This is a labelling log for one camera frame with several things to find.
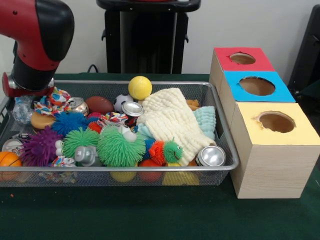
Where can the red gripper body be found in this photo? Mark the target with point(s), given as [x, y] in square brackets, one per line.
[25, 94]

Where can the purple spiky ball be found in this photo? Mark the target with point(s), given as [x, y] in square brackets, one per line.
[40, 147]

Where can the brown toy football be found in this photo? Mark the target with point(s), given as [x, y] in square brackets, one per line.
[99, 104]

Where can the green spiky ball with eyes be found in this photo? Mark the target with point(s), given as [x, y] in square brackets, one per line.
[120, 147]

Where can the cream knitted cloth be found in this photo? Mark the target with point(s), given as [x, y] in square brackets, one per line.
[172, 120]

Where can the bag of coloured spiky balls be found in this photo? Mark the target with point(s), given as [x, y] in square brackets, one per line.
[165, 152]

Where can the mint green cloth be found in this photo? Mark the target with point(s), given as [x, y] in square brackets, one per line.
[206, 122]

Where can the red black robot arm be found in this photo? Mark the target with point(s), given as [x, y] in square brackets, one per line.
[37, 35]

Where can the clear mesh bin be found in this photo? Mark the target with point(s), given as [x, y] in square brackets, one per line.
[226, 156]

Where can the wooden box with three holes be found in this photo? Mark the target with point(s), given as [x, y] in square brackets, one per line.
[275, 160]

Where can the blue spiky ball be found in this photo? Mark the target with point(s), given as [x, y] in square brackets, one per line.
[69, 122]

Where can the orange fruit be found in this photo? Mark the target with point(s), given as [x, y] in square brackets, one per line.
[9, 160]

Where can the plain green spiky ball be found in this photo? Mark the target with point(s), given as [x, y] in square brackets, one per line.
[80, 141]

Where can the yellow ball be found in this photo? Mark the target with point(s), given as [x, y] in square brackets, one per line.
[140, 87]

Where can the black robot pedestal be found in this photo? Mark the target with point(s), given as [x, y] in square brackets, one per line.
[147, 37]

